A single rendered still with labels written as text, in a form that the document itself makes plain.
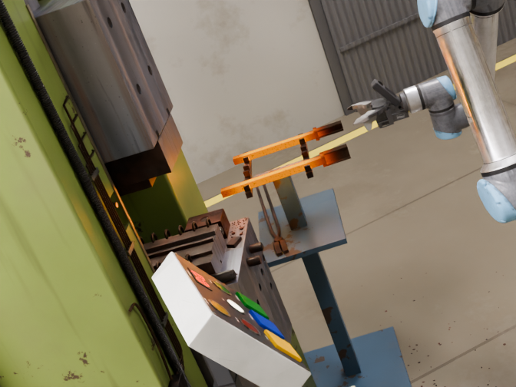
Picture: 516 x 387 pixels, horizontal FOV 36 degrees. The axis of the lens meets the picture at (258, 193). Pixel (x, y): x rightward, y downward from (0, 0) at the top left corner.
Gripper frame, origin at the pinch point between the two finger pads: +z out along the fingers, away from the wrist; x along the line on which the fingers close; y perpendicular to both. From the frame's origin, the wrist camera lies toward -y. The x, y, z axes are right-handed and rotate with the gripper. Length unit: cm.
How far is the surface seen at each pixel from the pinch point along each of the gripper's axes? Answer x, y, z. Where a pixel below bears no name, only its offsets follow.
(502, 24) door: 296, 96, -129
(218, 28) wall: 243, 15, 59
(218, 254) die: -62, 2, 49
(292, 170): -25.7, 1.2, 23.5
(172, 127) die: -53, -36, 48
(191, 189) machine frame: -17, 0, 59
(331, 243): -33.1, 27.7, 19.1
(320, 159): -25.5, 0.8, 13.6
